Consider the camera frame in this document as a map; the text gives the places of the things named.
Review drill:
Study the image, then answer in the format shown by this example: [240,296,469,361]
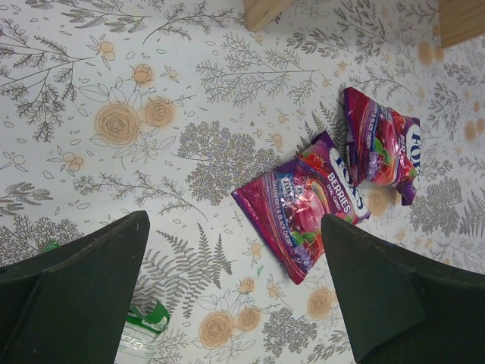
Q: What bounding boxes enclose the floral table mat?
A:
[1,1,484,363]

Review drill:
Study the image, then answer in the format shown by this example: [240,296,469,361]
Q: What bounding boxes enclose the wooden two-tier shelf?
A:
[243,0,484,49]

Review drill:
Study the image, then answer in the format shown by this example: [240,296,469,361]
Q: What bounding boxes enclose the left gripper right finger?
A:
[321,215,484,363]

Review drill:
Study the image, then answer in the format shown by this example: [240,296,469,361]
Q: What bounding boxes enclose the purple berries candy bag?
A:
[232,132,371,284]
[343,87,421,206]

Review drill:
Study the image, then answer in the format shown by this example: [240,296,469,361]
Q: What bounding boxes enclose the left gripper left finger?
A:
[1,211,150,363]

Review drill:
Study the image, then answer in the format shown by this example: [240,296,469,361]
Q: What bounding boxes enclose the green snack bag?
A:
[33,238,170,363]

